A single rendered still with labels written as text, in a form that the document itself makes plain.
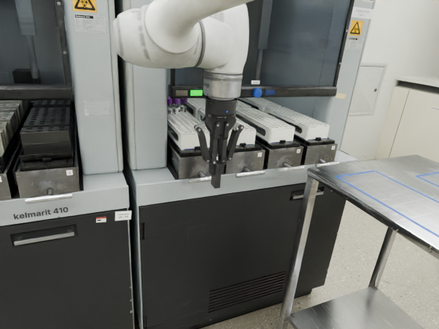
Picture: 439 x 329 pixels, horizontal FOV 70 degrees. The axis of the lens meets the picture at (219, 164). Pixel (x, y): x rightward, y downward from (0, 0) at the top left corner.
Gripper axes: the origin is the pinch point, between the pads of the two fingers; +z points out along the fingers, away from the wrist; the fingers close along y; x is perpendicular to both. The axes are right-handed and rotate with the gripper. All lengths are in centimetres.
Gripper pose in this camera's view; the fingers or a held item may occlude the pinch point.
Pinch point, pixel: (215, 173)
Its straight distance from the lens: 82.3
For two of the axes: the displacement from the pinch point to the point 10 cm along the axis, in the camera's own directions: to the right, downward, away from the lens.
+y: -9.2, 1.0, -3.9
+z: -0.7, 9.2, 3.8
